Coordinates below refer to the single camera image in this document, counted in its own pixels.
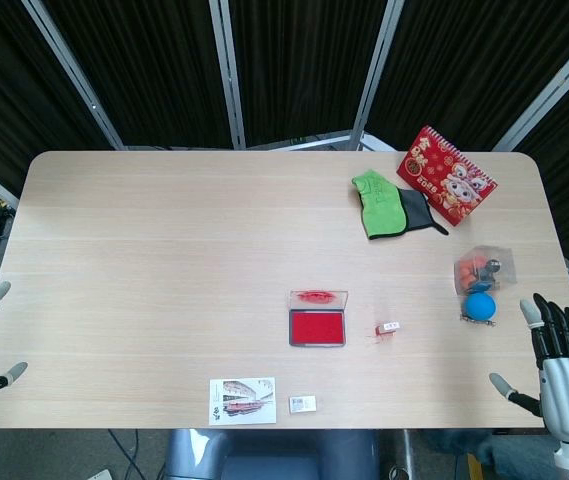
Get red ink pad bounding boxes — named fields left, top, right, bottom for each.
left=287, top=288, right=350, bottom=349

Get blue-grey robot torso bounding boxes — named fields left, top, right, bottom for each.
left=163, top=428, right=381, bottom=480

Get clear bag of small parts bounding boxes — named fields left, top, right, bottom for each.
left=453, top=244, right=518, bottom=296

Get metal table leg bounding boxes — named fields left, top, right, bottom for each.
left=397, top=429, right=416, bottom=480

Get green microfibre cloth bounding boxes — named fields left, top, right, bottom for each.
left=351, top=169, right=410, bottom=242

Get small metal chain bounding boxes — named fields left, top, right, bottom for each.
left=459, top=313, right=499, bottom=329

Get printed postcard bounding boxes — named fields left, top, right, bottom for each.
left=208, top=377, right=278, bottom=426

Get blue ball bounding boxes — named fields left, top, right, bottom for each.
left=464, top=293, right=499, bottom=323

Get floor cables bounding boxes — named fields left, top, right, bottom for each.
left=107, top=428, right=141, bottom=480

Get small white label tag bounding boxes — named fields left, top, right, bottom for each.
left=289, top=394, right=318, bottom=414

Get grey cloth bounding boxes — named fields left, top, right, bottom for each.
left=396, top=188, right=451, bottom=236

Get red desk calendar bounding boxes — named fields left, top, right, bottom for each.
left=395, top=125, right=500, bottom=228

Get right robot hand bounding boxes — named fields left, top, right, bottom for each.
left=488, top=293, right=569, bottom=444

